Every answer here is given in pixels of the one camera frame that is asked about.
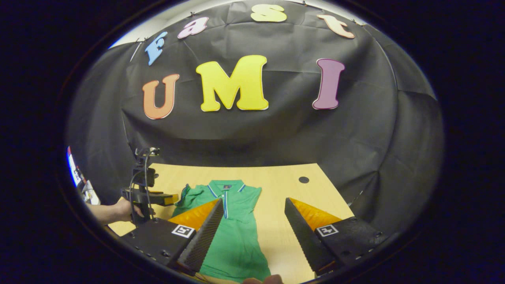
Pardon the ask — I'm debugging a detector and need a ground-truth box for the bright monitor screen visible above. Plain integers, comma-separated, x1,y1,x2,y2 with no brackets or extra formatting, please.
66,146,82,187

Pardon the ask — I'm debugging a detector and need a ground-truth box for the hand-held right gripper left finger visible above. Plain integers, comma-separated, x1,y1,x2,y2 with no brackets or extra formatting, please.
120,198,224,276

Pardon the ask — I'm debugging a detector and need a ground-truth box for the black backdrop cloth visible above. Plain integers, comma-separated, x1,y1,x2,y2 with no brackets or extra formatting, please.
65,0,445,237

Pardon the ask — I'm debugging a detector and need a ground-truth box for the white desk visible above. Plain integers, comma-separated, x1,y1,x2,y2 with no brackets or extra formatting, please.
81,179,100,206

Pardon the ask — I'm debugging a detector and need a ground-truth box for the green T-shirt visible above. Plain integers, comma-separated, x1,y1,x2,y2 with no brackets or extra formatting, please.
172,179,273,283

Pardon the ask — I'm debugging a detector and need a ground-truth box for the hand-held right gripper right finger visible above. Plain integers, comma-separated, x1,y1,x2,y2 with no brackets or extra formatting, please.
284,197,390,277

